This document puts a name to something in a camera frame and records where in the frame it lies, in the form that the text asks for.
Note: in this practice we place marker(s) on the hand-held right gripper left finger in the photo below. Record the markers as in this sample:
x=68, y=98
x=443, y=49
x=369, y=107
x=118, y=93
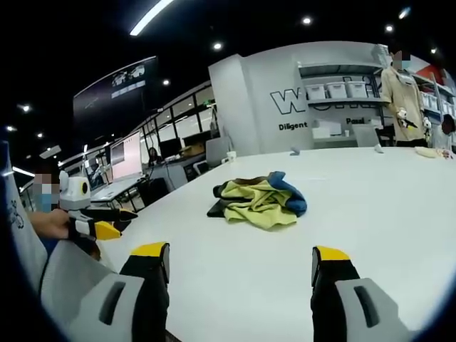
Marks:
x=107, y=310

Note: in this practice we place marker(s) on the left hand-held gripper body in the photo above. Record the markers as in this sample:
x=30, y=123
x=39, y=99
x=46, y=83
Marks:
x=73, y=194

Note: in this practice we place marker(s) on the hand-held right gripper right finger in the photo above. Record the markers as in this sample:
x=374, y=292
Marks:
x=342, y=306

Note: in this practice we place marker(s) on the yellow blue black garment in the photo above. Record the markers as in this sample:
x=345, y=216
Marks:
x=263, y=203

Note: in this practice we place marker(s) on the person's left hand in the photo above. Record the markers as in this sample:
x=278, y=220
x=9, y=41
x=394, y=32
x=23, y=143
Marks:
x=53, y=223

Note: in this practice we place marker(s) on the person's blue face mask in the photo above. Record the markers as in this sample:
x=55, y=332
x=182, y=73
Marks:
x=45, y=202

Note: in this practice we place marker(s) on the white office desk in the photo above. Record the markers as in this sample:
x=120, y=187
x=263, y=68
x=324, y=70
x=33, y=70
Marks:
x=117, y=187

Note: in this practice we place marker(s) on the person's white printed shirt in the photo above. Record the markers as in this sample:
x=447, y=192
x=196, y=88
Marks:
x=18, y=228

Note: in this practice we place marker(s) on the dark computer monitor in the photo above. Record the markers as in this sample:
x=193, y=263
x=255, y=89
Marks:
x=171, y=149

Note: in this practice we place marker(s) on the white office chair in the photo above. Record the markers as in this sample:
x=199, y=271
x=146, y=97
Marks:
x=196, y=167

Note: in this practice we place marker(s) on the cardboard box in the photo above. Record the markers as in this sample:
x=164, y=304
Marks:
x=194, y=149

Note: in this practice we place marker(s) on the large dark hanging screen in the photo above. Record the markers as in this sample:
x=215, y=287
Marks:
x=114, y=90

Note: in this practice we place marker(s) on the small grey table item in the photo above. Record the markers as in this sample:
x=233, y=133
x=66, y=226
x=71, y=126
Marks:
x=378, y=148

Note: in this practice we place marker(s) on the grey laptop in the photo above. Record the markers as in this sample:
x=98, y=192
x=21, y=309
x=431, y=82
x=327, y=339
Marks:
x=366, y=136

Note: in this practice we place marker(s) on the white box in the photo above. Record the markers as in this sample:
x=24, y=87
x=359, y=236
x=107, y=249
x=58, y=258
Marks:
x=329, y=129

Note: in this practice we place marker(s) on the pale yellow cloth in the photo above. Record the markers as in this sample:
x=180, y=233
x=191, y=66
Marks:
x=432, y=152

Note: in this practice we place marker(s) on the long ceiling light strip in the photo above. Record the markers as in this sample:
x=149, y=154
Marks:
x=151, y=18

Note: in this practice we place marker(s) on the white storage bin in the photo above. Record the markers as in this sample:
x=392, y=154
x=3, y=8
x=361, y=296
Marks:
x=337, y=90
x=315, y=92
x=357, y=89

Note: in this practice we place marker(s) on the metal shelf rack with bins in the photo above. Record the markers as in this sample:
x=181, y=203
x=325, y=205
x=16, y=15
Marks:
x=438, y=94

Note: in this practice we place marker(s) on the grey wall shelf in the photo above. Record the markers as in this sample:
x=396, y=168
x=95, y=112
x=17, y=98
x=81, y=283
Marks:
x=338, y=67

